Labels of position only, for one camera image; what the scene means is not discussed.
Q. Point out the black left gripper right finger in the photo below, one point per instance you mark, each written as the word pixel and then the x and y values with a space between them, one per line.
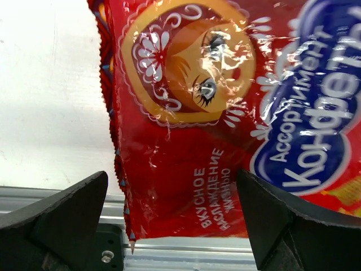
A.
pixel 289 233

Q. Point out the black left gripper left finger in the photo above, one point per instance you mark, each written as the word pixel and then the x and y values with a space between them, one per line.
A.
pixel 57 232

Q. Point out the red candy bag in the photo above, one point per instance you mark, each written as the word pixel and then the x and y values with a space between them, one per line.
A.
pixel 197 90

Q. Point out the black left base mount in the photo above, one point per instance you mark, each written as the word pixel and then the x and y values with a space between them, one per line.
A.
pixel 109 248

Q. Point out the aluminium mounting rail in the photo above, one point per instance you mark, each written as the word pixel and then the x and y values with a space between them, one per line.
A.
pixel 153 254

